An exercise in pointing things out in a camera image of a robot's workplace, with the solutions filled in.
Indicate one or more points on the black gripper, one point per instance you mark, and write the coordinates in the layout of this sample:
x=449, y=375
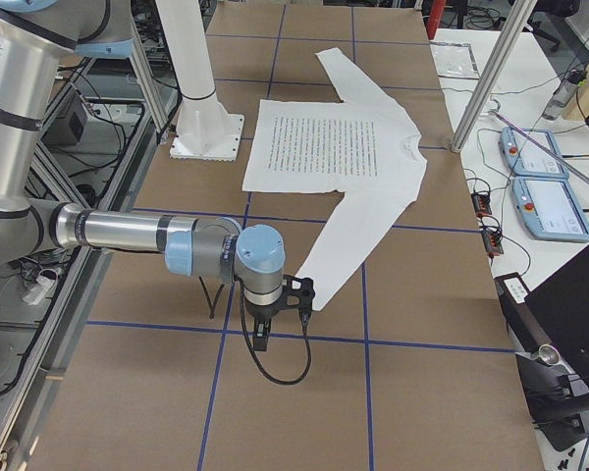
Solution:
x=262, y=310

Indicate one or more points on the white long-sleeve printed shirt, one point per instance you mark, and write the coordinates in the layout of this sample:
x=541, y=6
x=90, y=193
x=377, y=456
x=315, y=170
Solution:
x=365, y=146

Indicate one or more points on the orange-black adapter box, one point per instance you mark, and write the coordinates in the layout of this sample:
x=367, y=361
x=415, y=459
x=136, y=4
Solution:
x=481, y=204
x=493, y=246

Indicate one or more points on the black box with white label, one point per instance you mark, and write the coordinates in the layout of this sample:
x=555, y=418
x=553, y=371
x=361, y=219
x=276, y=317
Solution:
x=513, y=294

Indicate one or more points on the black laptop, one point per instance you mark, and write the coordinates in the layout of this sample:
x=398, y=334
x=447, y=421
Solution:
x=561, y=306

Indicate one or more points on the near blue teach pendant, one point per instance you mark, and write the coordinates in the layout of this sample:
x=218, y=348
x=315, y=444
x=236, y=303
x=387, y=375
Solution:
x=549, y=210

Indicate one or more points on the blue teach pendant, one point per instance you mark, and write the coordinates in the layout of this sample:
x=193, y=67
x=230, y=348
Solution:
x=528, y=159
x=549, y=210

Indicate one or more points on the far blue teach pendant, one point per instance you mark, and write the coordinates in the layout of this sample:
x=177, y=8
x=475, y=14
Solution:
x=528, y=159

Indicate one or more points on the clear plastic bag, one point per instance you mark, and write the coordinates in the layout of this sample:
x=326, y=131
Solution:
x=454, y=60

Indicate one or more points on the red cylinder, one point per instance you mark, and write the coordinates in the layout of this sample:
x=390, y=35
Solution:
x=437, y=9

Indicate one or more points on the clear water bottle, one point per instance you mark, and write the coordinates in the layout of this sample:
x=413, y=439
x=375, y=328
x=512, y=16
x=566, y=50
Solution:
x=564, y=93

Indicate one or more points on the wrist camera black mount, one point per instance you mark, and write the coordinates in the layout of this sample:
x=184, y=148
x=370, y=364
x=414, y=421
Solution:
x=297, y=294

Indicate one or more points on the white camera post with base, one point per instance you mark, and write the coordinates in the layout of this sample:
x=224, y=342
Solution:
x=205, y=130

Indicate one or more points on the aluminium frame post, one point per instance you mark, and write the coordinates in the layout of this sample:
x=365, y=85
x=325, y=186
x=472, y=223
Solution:
x=514, y=24

